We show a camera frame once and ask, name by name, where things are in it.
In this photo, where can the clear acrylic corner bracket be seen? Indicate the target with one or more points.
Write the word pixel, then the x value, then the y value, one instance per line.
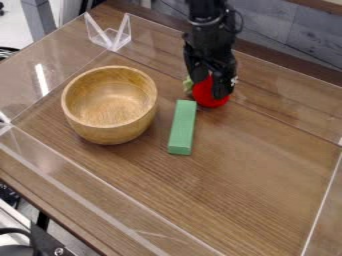
pixel 108 38

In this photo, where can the clear acrylic enclosure wall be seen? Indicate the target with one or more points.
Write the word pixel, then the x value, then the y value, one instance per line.
pixel 258 190

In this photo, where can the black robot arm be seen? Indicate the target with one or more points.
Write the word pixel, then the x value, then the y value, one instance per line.
pixel 212 11

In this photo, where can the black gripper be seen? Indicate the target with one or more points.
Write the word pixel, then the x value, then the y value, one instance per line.
pixel 207 53

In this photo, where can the wooden bowl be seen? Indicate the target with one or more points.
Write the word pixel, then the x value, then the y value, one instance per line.
pixel 109 104

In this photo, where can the green rectangular block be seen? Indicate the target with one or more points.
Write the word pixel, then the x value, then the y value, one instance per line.
pixel 182 129

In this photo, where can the red knitted fruit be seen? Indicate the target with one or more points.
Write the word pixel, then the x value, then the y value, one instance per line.
pixel 200 91

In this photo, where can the grey post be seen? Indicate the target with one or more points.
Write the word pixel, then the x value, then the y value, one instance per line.
pixel 39 17

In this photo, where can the black clamp with cable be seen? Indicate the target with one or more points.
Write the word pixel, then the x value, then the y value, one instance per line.
pixel 36 248

